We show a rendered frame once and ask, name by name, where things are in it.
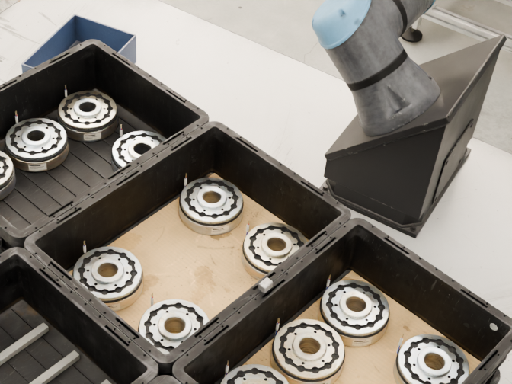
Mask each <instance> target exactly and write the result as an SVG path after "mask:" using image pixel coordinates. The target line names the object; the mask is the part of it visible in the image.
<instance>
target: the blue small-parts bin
mask: <svg viewBox="0 0 512 384"><path fill-rule="evenodd" d="M86 40H100V41H101V42H102V43H104V44H106V45H107V46H109V47H110V48H111V49H113V50H115V51H116V52H118V53H119V54H120V55H122V56H124V57H125V58H127V59H128V60H129V61H130V62H132V63H134V64H135V63H136V35H135V34H132V33H130V32H127V31H124V30H121V29H118V28H115V27H111V26H109V25H106V24H102V23H100V22H97V21H94V20H92V19H89V18H85V17H82V16H80V15H77V14H74V15H73V16H71V17H70V19H68V20H67V21H66V22H65V23H64V24H63V25H62V26H61V27H60V28H59V29H58V30H57V31H56V32H55V33H53V34H52V35H51V36H50V37H49V38H48V39H47V40H46V41H45V42H44V43H43V44H41V45H40V46H39V47H38V48H37V49H36V50H35V51H34V52H33V53H32V54H31V55H30V56H28V57H27V58H26V59H25V60H24V61H23V62H22V63H21V69H22V73H24V72H26V71H28V70H30V69H32V68H34V67H35V66H38V65H39V64H41V63H43V62H46V61H47V60H49V59H52V58H53V57H55V56H58V55H59V54H61V53H63V52H65V51H66V50H69V49H71V48H73V47H74V46H77V45H79V44H80V43H83V42H85V41H86Z"/></svg>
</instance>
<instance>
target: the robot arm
mask: <svg viewBox="0 0 512 384"><path fill-rule="evenodd" d="M435 1H436V0H325V1H324V2H323V3H322V4H321V6H320V7H319V8H318V9H317V11H316V12H315V14H314V16H313V18H312V29H313V30H314V32H315V34H316V36H317V38H318V41H319V43H320V45H321V46H322V47H323V48H324V49H325V51H326V53H327V54H328V56H329V57H330V59H331V61H332V62H333V63H334V65H335V67H336V69H337V70H338V71H339V73H340V75H341V77H342V78H343V80H344V81H345V83H346V84H347V86H348V88H349V89H350V91H351V93H352V95H353V98H354V103H355V106H356V109H357V113H358V116H359V123H360V126H361V127H362V129H363V131H364V132H365V134H366V135H368V136H381V135H384V134H387V133H390V132H392V131H394V130H397V129H399V128H401V127H403V126H404V125H406V124H408V123H410V122H411V121H412V120H414V119H416V118H417V117H419V116H420V115H422V113H424V112H425V111H426V110H427V109H429V108H430V107H431V106H432V105H433V104H434V102H435V101H436V100H437V99H438V97H439V96H440V88H439V86H438V84H437V83H436V81H435V80H434V78H433V77H432V76H430V75H428V74H427V73H426V72H425V71H424V70H423V69H422V68H421V67H420V66H419V65H418V64H417V63H416V62H414V61H413V60H412V59H411V58H410V57H409V56H408V54H407V53H406V51H405V49H404V47H403V46H402V44H401V42H400V40H399V37H400V36H401V35H402V34H403V33H404V32H405V31H406V30H407V29H408V28H409V27H410V26H411V25H412V24H413V23H414V22H415V21H416V20H417V19H418V18H419V17H420V16H421V15H423V14H424V13H426V12H427V11H428V10H429V9H430V8H431V7H432V5H433V4H434V2H435Z"/></svg>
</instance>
